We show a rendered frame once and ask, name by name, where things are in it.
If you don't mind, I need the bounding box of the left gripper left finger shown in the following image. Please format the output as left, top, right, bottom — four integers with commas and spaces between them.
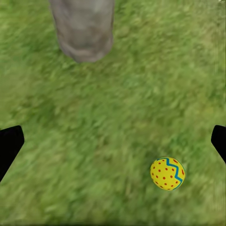
0, 125, 24, 181

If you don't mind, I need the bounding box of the easter egg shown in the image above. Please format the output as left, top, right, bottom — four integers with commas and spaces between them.
150, 157, 185, 191

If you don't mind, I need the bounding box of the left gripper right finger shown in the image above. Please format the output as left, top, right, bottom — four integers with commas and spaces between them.
211, 125, 226, 163

